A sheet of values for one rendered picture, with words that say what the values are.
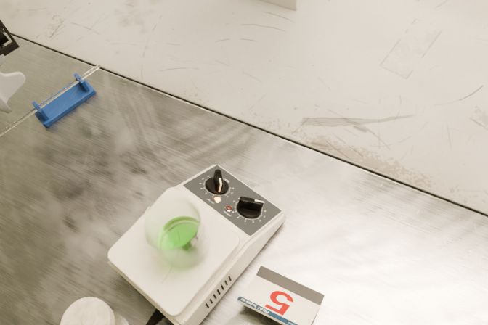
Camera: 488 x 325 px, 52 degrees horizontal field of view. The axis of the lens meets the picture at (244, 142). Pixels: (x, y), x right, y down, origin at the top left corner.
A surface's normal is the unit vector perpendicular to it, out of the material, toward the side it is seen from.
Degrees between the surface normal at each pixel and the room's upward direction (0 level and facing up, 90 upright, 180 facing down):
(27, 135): 0
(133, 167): 0
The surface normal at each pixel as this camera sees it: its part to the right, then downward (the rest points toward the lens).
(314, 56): -0.10, -0.51
